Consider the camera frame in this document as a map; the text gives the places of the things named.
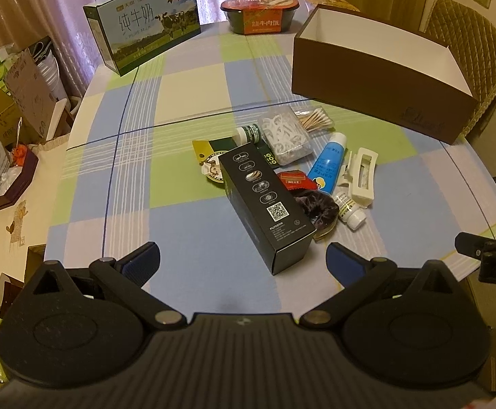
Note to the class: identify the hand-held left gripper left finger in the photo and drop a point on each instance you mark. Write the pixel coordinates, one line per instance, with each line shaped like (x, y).
(143, 260)

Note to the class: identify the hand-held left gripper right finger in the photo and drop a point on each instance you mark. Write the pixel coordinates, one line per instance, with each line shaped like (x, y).
(345, 264)

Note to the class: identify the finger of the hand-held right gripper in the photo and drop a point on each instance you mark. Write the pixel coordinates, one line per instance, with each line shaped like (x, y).
(472, 243)

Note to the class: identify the red candy packet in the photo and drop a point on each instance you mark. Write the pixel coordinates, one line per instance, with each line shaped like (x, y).
(292, 179)

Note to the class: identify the blue white tube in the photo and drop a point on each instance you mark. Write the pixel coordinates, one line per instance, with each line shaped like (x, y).
(327, 162)

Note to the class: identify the green lip salve blister pack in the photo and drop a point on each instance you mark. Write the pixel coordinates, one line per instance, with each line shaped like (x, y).
(214, 148)

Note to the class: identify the bag of cotton swabs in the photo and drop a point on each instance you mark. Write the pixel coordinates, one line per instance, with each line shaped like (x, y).
(316, 119)

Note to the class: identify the brown cardboard box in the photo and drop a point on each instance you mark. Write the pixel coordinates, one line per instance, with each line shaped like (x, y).
(359, 81)

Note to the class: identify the desktop with checked tablecloth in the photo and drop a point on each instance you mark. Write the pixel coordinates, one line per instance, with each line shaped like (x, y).
(188, 102)

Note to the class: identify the small white pill bottle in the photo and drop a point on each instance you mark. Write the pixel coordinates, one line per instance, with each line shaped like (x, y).
(350, 214)

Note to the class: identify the dark hair scrunchie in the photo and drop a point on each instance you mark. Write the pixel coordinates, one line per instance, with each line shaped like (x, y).
(316, 208)

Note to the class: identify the white hair claw clip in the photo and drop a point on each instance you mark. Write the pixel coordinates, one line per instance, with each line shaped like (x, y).
(363, 191)

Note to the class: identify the black product box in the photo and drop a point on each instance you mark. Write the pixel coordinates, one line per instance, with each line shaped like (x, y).
(265, 208)

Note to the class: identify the small brown cardboard carton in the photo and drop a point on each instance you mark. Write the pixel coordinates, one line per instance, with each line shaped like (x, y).
(35, 264)

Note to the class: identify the cream cartoon print cloth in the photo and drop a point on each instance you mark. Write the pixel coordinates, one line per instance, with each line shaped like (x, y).
(39, 204)

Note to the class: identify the clear floss picks box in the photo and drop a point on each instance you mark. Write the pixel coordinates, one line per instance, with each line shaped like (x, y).
(284, 136)

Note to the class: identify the dark red box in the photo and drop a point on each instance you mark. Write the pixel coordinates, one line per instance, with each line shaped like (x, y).
(15, 185)

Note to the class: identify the small orange toy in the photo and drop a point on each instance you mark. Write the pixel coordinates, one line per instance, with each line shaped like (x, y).
(19, 154)

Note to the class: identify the white plank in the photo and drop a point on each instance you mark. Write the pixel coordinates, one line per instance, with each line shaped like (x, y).
(58, 117)

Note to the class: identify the quilted beige chair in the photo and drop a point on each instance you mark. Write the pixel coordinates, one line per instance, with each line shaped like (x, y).
(474, 38)

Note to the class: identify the green milk carton box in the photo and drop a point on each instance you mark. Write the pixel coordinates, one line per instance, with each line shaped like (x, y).
(145, 25)

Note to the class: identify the black orange instant rice bowl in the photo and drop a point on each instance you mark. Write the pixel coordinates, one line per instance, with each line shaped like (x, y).
(260, 21)

